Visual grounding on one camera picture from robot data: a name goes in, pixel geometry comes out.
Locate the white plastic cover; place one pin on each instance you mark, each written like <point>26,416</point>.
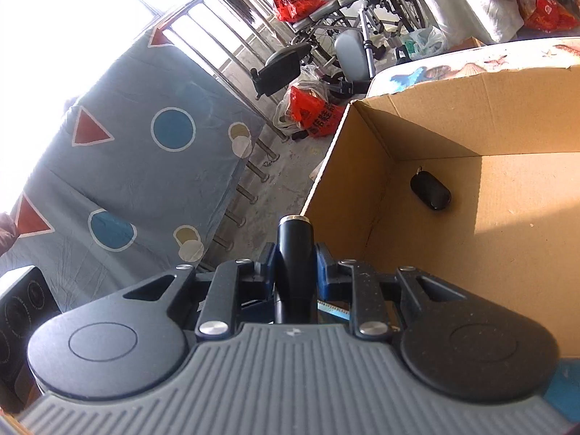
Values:
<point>471,0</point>

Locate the stainless steel railing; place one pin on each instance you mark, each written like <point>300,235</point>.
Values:
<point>240,36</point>

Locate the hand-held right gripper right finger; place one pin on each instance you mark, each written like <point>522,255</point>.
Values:
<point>325,272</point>

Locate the wheelchair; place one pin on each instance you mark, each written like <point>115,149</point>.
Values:
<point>349,9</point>

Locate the black cylinder with metal cap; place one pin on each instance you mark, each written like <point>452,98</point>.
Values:
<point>294,263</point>

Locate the grey sheet with coloured shapes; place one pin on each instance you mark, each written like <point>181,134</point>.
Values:
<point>136,181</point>

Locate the black key fob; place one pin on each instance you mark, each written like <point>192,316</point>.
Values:
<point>430,190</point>

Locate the brown cardboard box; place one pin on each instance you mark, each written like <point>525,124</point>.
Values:
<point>498,235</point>

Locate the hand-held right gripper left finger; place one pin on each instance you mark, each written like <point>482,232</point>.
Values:
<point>269,265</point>

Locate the white and green plastic bag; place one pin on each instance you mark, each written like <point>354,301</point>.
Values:
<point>423,43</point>

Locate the red bag in clear plastic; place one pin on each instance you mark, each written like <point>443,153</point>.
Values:
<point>312,108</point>

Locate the red snack bag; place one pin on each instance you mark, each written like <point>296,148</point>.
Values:
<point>548,11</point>

